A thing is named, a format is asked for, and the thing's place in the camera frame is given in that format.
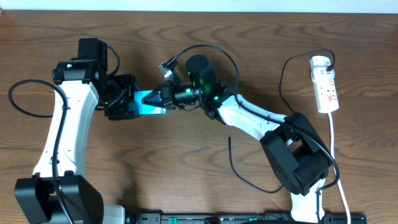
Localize blue Galaxy smartphone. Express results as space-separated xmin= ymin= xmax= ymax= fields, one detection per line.
xmin=130 ymin=90 xmax=167 ymax=116

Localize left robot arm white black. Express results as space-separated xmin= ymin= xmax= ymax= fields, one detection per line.
xmin=14 ymin=59 xmax=136 ymax=223

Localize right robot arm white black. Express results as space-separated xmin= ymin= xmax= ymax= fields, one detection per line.
xmin=142 ymin=55 xmax=340 ymax=223

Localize white USB charger adapter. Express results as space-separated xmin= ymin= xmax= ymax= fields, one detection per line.
xmin=310 ymin=55 xmax=333 ymax=72

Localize white power strip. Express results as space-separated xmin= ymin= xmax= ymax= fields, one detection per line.
xmin=311 ymin=67 xmax=339 ymax=114

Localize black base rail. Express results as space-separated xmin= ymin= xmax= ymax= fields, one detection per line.
xmin=128 ymin=212 xmax=368 ymax=224

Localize white power strip cord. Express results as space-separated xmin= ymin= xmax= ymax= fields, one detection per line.
xmin=328 ymin=112 xmax=352 ymax=224

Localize black charger cable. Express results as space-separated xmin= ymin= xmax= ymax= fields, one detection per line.
xmin=228 ymin=49 xmax=336 ymax=194

